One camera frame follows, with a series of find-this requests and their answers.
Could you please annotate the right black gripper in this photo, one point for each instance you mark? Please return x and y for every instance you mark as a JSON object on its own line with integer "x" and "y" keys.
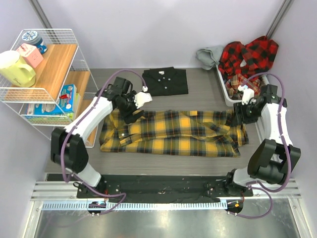
{"x": 239, "y": 110}

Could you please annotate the blue product box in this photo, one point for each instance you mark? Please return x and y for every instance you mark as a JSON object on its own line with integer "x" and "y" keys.
{"x": 63, "y": 105}

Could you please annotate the yellow green pitcher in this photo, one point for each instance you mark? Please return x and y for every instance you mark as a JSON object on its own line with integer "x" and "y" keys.
{"x": 15, "y": 69}

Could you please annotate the brown plaid shirt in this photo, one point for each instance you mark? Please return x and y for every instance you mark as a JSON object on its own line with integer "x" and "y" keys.
{"x": 232, "y": 86}

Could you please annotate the folded black shirt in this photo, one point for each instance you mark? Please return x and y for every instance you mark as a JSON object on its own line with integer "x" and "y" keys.
{"x": 167, "y": 81}

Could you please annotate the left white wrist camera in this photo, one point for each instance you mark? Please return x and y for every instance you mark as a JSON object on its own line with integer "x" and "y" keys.
{"x": 142, "y": 97}

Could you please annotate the yellow plaid long sleeve shirt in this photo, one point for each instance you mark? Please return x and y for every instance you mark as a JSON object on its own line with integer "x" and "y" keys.
{"x": 178, "y": 133}

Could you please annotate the white slotted cable duct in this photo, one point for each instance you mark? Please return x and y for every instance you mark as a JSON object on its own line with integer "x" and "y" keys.
{"x": 98, "y": 205}

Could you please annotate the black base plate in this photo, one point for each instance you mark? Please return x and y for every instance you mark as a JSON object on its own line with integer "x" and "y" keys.
{"x": 169, "y": 187}

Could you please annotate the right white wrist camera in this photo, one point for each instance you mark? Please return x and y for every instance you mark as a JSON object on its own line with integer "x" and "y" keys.
{"x": 248, "y": 94}

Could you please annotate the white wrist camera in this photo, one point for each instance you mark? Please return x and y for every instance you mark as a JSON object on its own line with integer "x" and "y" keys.
{"x": 142, "y": 97}
{"x": 248, "y": 94}

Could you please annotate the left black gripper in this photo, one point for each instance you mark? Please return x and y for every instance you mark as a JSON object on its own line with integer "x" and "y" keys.
{"x": 129, "y": 117}

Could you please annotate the white wire shelf rack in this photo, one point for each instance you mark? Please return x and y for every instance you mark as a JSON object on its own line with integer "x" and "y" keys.
{"x": 63, "y": 63}

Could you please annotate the red black plaid shirt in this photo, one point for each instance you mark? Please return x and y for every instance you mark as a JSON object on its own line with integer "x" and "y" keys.
{"x": 255, "y": 57}

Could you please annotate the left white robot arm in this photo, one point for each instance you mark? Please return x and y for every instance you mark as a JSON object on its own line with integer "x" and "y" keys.
{"x": 68, "y": 147}

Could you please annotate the white laundry basket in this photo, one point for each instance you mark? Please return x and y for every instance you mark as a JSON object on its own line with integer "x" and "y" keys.
{"x": 230, "y": 102}

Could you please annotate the green box on shelf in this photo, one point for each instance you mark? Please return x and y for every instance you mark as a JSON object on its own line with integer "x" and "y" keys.
{"x": 72, "y": 115}

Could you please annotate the grey crumpled shirt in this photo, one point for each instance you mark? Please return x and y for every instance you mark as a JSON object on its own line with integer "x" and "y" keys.
{"x": 209, "y": 57}

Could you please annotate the pink cube box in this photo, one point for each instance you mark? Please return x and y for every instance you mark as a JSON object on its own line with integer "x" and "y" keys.
{"x": 30, "y": 54}

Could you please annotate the blue patterned tin can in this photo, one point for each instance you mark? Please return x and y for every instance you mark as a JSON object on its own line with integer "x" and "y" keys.
{"x": 32, "y": 37}

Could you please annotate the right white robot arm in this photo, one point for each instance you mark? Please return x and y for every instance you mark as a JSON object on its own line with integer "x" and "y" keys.
{"x": 276, "y": 157}

